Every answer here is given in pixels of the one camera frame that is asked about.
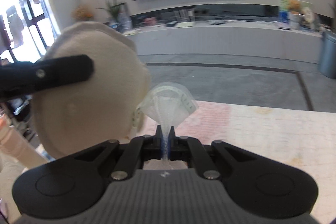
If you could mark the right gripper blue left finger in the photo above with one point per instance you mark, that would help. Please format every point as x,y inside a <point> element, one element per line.
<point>134,154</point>

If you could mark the orange flower vase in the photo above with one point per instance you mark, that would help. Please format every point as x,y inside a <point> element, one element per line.
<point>82,13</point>

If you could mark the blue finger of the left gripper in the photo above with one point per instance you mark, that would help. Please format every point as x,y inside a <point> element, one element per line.
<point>26,78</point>

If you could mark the white lace blanket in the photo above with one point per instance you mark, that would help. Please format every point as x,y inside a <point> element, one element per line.
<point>303,139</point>

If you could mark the grey-blue trash bin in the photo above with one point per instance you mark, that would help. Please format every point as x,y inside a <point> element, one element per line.
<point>327,59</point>

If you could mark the plush toys gift set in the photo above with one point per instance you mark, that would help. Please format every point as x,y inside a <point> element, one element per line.
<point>296,14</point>

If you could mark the green potted plant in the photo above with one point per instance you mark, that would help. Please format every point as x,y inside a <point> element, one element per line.
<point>119,15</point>

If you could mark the round cream cushion pad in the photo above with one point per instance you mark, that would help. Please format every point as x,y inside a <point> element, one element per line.
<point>74,117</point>

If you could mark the white tv cabinet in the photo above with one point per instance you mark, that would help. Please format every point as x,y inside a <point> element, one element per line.
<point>227,29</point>

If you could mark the translucent mesh bag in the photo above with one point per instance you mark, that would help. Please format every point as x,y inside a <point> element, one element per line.
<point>169,104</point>

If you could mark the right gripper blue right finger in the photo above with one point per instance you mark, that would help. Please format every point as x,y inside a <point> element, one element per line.
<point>193,153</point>

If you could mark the white wifi router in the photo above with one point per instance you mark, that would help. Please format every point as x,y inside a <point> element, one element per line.
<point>185,18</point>

